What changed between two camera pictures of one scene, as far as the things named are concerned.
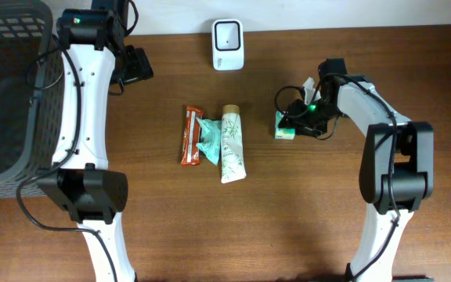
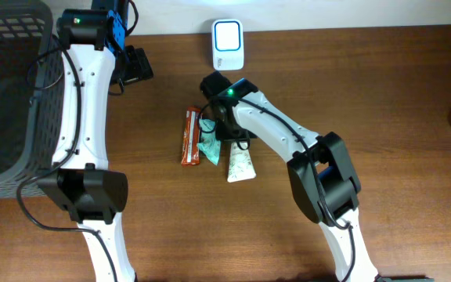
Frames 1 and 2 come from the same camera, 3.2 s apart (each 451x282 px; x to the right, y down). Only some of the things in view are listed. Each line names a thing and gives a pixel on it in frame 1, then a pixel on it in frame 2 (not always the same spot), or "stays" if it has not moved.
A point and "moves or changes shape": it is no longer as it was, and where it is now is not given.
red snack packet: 190,155 stays
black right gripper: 294,118 → 230,131
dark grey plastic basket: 19,98 stays
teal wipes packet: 211,138 stays
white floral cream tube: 232,162 moves or changes shape
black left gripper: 141,66 stays
